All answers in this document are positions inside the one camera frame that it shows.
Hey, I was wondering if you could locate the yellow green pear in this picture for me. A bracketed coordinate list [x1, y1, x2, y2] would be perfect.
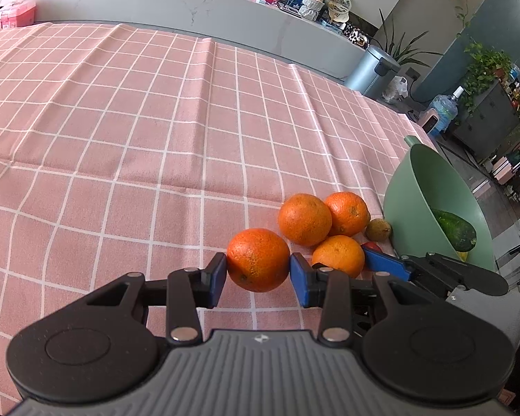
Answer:
[457, 252, 468, 262]

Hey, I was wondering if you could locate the white marble tv bench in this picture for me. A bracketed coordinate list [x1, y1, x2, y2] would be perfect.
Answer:
[0, 0, 364, 81]

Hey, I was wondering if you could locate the dark grey cabinet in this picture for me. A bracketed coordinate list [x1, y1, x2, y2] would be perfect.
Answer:
[450, 81, 520, 162]

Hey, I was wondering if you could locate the grey metal trash bin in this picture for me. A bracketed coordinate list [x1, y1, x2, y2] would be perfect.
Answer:
[345, 45, 401, 99]

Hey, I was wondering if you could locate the red tomato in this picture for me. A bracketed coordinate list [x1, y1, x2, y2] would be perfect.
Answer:
[362, 241, 382, 253]

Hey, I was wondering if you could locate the brown kiwi fruit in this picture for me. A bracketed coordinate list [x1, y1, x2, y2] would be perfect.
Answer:
[364, 219, 392, 242]

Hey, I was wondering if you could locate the pink storage box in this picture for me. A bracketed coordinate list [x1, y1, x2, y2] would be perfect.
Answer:
[0, 0, 36, 29]

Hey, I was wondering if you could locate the blue water jug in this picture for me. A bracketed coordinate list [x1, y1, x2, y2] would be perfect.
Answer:
[428, 86, 464, 136]

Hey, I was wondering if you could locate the green trailing plant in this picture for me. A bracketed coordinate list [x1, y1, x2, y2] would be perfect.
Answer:
[460, 41, 520, 120]

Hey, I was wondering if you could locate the potted long-leaf plant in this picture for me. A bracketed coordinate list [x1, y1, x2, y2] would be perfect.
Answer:
[376, 9, 443, 68]

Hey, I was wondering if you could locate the orange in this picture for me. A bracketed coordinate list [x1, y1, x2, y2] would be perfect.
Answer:
[325, 192, 371, 237]
[226, 228, 290, 293]
[278, 193, 332, 247]
[312, 235, 365, 279]

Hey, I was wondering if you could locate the pink small heater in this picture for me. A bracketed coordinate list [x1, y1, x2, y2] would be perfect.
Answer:
[417, 108, 439, 133]

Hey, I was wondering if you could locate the white plastic bag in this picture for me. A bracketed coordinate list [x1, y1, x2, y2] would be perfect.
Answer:
[381, 75, 408, 103]

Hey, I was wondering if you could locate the green plastic bowl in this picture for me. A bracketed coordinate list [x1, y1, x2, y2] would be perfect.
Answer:
[383, 135, 497, 271]

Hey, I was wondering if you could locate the dark green cucumber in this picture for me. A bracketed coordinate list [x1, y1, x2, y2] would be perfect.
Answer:
[432, 208, 477, 253]

